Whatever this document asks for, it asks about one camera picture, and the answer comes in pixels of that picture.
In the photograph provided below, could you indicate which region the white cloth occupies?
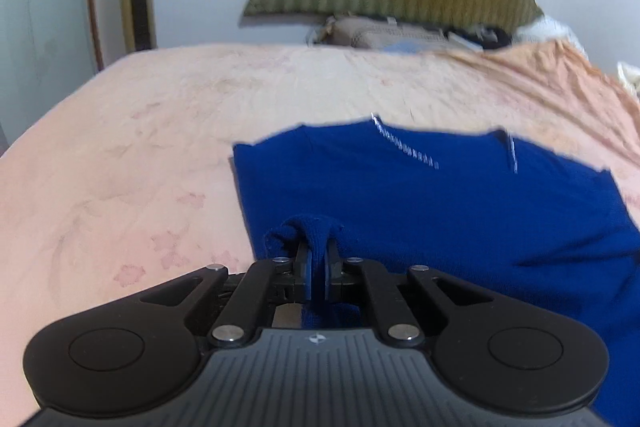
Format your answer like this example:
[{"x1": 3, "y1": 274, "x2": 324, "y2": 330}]
[{"x1": 520, "y1": 14, "x2": 573, "y2": 44}]

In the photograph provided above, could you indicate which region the cream knit cloth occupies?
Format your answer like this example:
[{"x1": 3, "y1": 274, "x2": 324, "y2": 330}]
[{"x1": 617, "y1": 61, "x2": 640, "y2": 98}]

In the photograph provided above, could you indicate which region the pink floral bed blanket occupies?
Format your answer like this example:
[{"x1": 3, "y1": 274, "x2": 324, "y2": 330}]
[{"x1": 0, "y1": 38, "x2": 640, "y2": 427}]

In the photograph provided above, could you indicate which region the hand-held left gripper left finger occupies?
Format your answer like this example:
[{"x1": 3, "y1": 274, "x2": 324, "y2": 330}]
[{"x1": 140, "y1": 243, "x2": 314, "y2": 349}]

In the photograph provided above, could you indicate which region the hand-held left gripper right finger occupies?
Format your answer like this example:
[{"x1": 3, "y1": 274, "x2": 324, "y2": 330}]
[{"x1": 324, "y1": 243, "x2": 495, "y2": 348}]

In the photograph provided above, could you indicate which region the blue knit garment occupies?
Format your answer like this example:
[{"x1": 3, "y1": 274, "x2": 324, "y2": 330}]
[{"x1": 232, "y1": 116, "x2": 640, "y2": 427}]

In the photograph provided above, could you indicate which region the frosted glass door brown frame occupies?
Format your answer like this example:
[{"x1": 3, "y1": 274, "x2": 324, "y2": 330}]
[{"x1": 0, "y1": 0, "x2": 107, "y2": 148}]

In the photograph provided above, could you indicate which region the dark cloth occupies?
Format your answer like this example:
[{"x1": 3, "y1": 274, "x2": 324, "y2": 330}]
[{"x1": 449, "y1": 25, "x2": 513, "y2": 52}]

